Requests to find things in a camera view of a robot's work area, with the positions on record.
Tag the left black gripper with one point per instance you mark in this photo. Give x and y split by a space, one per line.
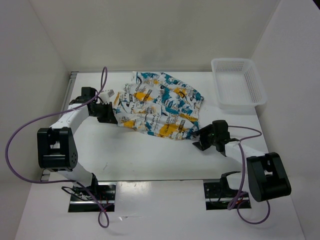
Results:
109 117

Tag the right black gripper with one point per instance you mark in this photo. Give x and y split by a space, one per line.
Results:
202 144

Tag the patterned white blue yellow shorts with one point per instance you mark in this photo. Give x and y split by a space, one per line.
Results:
159 105

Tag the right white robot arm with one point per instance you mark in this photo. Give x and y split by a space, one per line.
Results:
263 174

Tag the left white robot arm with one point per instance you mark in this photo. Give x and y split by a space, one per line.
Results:
56 147

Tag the white plastic basket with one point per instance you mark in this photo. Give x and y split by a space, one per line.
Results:
238 85

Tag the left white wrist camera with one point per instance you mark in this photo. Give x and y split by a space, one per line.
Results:
105 96

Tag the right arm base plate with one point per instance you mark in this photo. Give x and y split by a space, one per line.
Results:
217 196

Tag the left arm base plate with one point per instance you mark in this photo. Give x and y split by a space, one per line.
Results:
81 202

